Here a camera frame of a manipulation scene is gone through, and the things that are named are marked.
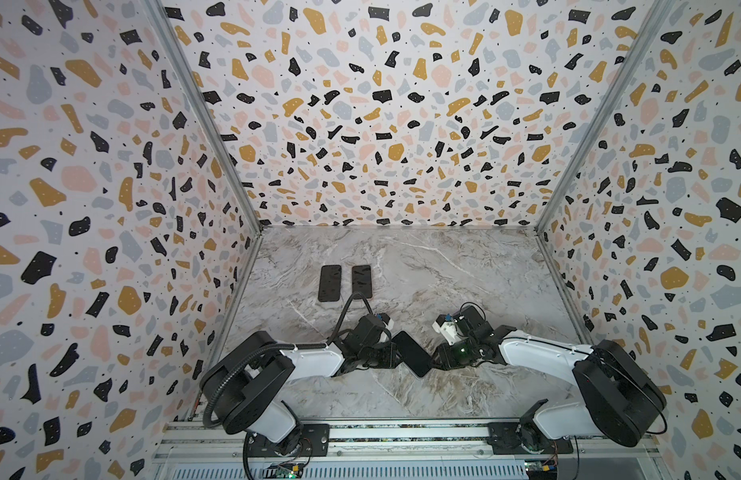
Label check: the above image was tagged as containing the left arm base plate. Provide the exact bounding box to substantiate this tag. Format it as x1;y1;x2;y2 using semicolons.
246;423;330;459

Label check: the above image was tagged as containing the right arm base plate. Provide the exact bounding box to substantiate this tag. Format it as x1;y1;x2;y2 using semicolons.
487;421;575;455

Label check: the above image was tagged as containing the black phone case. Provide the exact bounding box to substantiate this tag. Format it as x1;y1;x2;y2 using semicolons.
318;264;342;303

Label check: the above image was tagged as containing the right circuit board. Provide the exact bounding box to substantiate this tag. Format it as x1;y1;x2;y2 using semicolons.
524;460;558;480

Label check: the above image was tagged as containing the left corner aluminium post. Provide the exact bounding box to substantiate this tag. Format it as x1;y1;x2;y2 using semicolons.
142;0;262;239

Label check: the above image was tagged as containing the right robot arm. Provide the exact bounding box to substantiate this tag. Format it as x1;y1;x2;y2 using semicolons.
432;302;667;453

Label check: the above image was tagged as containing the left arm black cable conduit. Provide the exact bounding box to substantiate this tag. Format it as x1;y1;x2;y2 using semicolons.
200;291;375;430

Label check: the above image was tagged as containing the corner aluminium post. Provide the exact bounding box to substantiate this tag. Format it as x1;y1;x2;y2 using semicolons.
535;0;678;234
142;0;262;239

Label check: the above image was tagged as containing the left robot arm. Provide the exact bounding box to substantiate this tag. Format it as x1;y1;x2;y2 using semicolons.
200;314;403;445

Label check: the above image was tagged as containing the left green circuit board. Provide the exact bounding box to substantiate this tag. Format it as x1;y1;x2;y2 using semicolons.
262;463;304;479

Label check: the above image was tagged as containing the right corner aluminium post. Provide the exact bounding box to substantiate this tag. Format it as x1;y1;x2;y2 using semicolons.
535;0;678;234

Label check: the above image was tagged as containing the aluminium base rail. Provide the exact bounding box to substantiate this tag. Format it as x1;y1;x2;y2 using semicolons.
153;418;671;479

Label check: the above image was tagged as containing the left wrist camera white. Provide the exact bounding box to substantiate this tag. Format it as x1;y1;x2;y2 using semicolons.
376;313;395;329

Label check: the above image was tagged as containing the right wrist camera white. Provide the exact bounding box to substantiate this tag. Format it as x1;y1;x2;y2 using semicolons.
433;314;463;345

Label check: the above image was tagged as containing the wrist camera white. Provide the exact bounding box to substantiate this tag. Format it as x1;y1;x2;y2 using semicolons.
433;314;463;345
376;313;395;329

